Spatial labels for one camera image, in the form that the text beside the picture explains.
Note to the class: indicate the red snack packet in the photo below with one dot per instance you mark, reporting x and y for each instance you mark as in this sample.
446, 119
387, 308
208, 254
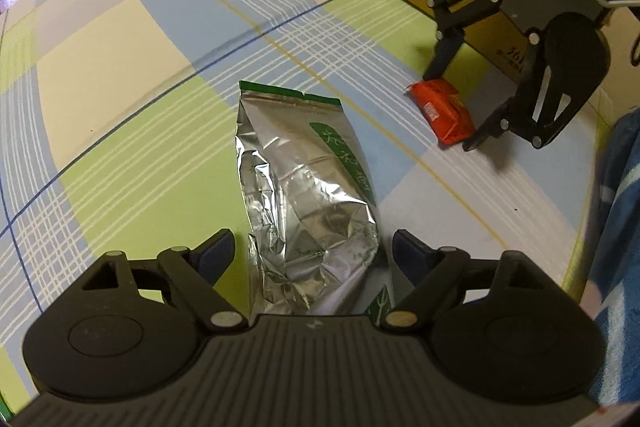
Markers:
442, 109

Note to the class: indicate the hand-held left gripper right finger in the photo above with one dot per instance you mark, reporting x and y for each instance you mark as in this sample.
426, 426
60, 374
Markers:
412, 254

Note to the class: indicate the blue patterned cloth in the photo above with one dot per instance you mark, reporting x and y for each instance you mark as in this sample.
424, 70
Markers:
617, 257

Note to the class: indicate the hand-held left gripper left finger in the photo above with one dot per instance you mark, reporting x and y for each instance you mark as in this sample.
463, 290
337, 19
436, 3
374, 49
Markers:
217, 252

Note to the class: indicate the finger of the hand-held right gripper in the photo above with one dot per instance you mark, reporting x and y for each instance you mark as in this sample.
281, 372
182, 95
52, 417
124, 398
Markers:
442, 54
487, 132

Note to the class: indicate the checked tablecloth desktop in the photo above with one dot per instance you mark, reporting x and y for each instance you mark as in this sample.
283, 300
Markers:
150, 107

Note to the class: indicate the silver green foil pouch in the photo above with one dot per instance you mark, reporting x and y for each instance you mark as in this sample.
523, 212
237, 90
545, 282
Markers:
310, 197

